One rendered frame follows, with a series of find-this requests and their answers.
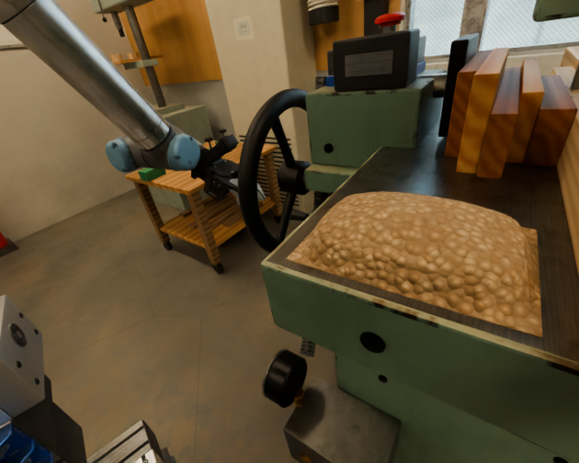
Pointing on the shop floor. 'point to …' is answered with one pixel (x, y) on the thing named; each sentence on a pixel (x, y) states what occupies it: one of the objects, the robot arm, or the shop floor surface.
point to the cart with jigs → (205, 216)
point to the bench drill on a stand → (183, 119)
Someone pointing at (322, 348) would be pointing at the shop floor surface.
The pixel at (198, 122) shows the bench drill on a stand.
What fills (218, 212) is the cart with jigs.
